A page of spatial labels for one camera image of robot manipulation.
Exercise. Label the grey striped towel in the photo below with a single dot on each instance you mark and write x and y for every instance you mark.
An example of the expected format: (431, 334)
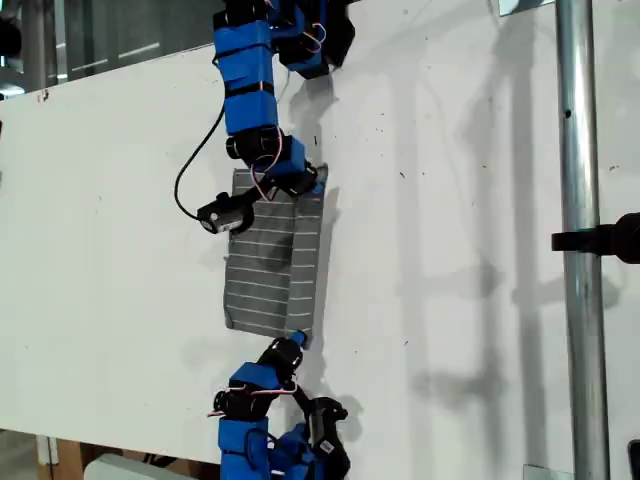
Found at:
(265, 280)

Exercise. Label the white plastic box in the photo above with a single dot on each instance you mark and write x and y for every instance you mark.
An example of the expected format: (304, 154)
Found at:
(135, 467)

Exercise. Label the black camera stalk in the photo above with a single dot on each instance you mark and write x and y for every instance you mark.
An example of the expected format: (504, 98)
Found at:
(255, 196)
(301, 397)

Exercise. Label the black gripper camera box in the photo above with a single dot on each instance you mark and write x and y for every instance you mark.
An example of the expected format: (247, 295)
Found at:
(327, 430)
(222, 212)

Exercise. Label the steel post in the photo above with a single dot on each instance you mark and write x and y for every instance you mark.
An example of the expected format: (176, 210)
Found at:
(580, 150)

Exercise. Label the black post clamp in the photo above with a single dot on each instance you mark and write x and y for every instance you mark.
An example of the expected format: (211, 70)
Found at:
(600, 239)

